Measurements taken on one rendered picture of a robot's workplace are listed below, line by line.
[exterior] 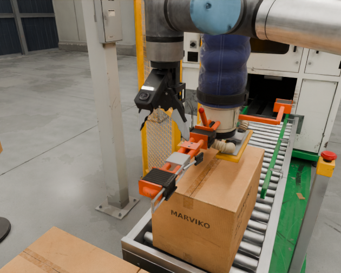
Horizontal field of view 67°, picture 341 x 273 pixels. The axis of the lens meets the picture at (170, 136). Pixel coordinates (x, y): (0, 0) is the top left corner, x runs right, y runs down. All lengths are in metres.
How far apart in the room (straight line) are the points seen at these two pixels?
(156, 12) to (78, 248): 1.26
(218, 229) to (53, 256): 0.85
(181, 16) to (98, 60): 1.49
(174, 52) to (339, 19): 0.32
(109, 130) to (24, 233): 1.13
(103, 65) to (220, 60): 1.07
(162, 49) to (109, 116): 1.50
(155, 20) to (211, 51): 0.53
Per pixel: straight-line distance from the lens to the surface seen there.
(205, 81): 1.14
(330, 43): 0.54
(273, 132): 2.90
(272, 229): 1.59
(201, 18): 0.51
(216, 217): 1.14
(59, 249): 1.58
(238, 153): 1.19
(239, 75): 1.14
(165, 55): 0.62
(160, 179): 0.75
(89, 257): 1.50
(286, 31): 0.57
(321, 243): 2.54
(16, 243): 2.55
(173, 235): 1.34
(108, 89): 2.00
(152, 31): 0.62
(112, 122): 2.08
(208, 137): 1.01
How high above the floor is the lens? 1.66
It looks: 26 degrees down
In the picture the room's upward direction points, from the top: straight up
